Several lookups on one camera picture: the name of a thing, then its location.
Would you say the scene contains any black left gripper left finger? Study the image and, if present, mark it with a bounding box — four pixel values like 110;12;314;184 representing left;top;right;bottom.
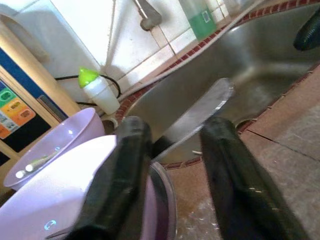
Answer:
62;116;153;240

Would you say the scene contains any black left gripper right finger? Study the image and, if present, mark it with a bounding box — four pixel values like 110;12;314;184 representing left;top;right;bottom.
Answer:
199;117;311;240

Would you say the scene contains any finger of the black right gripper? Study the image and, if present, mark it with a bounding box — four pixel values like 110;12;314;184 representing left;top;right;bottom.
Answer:
293;9;320;52

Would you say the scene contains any round steel dish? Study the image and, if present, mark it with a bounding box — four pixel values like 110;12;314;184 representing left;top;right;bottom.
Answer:
147;161;179;240

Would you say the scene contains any purple plastic bowl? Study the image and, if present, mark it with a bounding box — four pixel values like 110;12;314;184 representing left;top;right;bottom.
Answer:
2;107;106;191
0;134;166;240

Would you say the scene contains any steel kitchen sink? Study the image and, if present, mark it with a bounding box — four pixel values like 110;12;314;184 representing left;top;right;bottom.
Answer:
123;2;320;165

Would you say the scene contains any green white utensil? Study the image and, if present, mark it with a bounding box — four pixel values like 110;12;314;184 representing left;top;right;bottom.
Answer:
15;147;61;179

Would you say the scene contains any white bottle with green cap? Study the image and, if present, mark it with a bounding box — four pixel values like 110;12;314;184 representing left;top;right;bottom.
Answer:
78;66;121;115

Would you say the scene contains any clear bottle with green soap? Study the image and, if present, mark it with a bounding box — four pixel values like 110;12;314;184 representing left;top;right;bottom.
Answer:
178;0;218;41

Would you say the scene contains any cream water ioniser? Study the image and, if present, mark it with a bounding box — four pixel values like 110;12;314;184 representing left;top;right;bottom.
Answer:
0;13;82;166

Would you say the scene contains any steel faucet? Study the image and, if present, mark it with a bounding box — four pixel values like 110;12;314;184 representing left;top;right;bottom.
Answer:
132;0;163;31

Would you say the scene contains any black power cable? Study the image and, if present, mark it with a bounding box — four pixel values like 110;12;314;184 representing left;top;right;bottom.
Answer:
54;74;123;106

